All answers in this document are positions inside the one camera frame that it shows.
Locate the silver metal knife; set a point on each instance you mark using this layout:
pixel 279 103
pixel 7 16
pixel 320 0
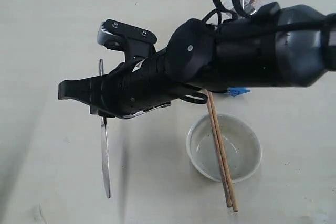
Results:
pixel 105 157

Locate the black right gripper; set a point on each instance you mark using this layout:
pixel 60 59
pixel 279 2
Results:
pixel 119 94

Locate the white ceramic bowl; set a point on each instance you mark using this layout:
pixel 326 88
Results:
pixel 242 147

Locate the white perforated plastic basket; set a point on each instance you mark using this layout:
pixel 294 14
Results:
pixel 252 6

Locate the blue chips snack bag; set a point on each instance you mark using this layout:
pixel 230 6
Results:
pixel 236 91

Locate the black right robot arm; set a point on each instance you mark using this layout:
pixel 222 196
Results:
pixel 289 47

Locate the wooden chopstick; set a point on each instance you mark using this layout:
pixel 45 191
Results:
pixel 211 112
pixel 227 172

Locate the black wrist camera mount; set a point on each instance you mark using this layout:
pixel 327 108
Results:
pixel 132 41

